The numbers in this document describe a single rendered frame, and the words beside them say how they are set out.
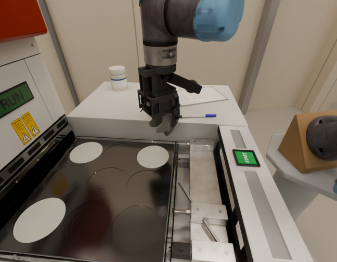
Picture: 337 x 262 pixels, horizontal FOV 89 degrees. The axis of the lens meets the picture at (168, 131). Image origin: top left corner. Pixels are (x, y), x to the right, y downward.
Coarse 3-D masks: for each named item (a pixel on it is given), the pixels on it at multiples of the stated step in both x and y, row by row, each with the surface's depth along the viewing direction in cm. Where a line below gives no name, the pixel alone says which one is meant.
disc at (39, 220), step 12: (36, 204) 41; (48, 204) 41; (60, 204) 41; (24, 216) 39; (36, 216) 39; (48, 216) 39; (60, 216) 39; (24, 228) 37; (36, 228) 37; (48, 228) 37; (24, 240) 35; (36, 240) 35
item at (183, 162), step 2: (178, 158) 60; (180, 158) 60; (182, 158) 60; (184, 158) 60; (186, 158) 60; (188, 158) 60; (178, 160) 59; (180, 160) 59; (182, 160) 59; (184, 160) 59; (186, 160) 59; (188, 160) 59; (178, 162) 59; (180, 162) 59; (182, 162) 59; (184, 162) 59; (186, 162) 59; (188, 162) 59; (178, 164) 60; (180, 164) 60; (182, 164) 60; (184, 164) 60; (186, 164) 59; (188, 164) 59; (172, 166) 61; (178, 166) 60; (180, 166) 60; (182, 166) 60; (184, 166) 60; (186, 166) 60; (188, 166) 60
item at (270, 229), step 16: (224, 128) 56; (240, 128) 56; (224, 144) 49; (240, 144) 50; (240, 176) 40; (256, 176) 41; (240, 192) 37; (256, 192) 37; (272, 192) 37; (240, 208) 34; (256, 208) 34; (272, 208) 34; (256, 224) 31; (272, 224) 32; (288, 224) 31; (256, 240) 29; (272, 240) 30; (288, 240) 29; (256, 256) 27; (272, 256) 27; (288, 256) 28; (304, 256) 27
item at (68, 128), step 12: (60, 132) 57; (72, 132) 64; (48, 144) 52; (72, 144) 64; (36, 156) 48; (60, 156) 58; (24, 168) 44; (48, 168) 54; (12, 180) 41; (36, 180) 50; (0, 192) 39; (12, 192) 42; (0, 204) 39; (12, 216) 42; (0, 228) 39
